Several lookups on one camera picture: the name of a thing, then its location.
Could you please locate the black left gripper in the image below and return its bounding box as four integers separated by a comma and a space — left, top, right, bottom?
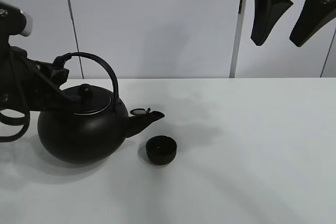
0, 15, 79, 113

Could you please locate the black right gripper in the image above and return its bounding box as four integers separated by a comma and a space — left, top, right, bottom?
251, 0, 335, 47

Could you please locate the black teapot with handle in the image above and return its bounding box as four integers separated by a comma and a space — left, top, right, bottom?
37, 52, 165, 164

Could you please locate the small black teacup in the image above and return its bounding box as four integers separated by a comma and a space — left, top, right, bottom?
145, 135, 177, 165

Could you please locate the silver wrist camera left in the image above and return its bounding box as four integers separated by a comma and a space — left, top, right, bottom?
0, 0, 34, 37

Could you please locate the white partition post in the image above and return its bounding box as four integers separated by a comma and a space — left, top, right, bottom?
229, 0, 246, 78

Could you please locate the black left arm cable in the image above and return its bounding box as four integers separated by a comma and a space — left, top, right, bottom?
0, 50, 31, 143

